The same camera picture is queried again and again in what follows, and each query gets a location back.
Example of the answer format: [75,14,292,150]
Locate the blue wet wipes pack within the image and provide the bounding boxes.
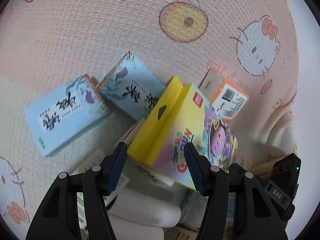
[179,189,235,233]

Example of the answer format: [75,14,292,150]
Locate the white green medicine box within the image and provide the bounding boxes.
[72,148,130,230]

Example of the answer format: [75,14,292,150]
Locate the brown cardboard box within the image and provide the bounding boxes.
[249,154,285,177]

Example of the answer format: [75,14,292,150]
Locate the light blue tea box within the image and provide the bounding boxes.
[97,51,165,121]
[25,74,110,157]

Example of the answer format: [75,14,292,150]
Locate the orange tissue pack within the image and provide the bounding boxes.
[199,69,249,122]

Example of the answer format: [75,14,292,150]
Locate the yellow crayon box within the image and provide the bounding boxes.
[127,76,238,189]

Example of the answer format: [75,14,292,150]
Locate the white paper roll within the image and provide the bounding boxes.
[108,187,181,228]
[108,215,164,240]

